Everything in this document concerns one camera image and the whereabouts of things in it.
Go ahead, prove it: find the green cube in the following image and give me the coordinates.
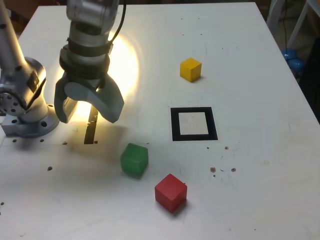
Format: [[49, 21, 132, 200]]
[[119, 142, 149, 180]]

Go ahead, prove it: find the white metal frame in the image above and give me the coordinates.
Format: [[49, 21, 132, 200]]
[[266, 0, 320, 48]]

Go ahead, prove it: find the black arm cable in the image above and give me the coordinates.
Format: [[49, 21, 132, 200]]
[[107, 0, 127, 55]]

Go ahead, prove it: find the blue balloon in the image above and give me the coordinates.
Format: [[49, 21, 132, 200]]
[[287, 57, 306, 74], [281, 47, 298, 61]]

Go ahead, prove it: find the red cube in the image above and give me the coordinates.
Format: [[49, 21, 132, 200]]
[[154, 173, 188, 214]]

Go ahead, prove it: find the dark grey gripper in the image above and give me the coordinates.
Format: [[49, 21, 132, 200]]
[[54, 68, 125, 124]]

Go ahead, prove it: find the yellow cube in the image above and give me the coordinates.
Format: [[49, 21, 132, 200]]
[[179, 57, 203, 83]]

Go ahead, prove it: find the black tape square outline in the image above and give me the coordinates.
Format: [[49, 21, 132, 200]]
[[170, 106, 219, 142]]

